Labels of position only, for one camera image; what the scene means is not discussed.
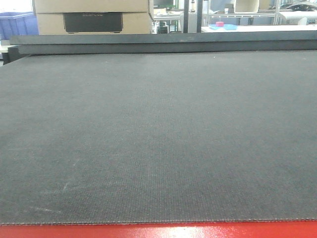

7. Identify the pink block on blue tray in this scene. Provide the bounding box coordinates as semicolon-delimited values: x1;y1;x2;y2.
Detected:
215;21;224;27

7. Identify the light blue flat tray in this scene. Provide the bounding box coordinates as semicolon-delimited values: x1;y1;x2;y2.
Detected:
209;24;238;31

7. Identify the white open box on shelf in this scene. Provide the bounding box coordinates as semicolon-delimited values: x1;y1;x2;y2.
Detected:
234;0;260;14

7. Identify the cardboard box with black window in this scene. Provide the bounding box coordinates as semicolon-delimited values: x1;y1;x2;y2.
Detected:
33;0;154;35

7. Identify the blue plastic crate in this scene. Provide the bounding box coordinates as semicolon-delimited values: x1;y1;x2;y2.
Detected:
0;11;39;40

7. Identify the black conveyor side rail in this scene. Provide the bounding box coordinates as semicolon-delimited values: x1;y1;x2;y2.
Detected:
0;31;317;79

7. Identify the red conveyor front frame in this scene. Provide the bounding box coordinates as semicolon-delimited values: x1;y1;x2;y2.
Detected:
0;221;317;238

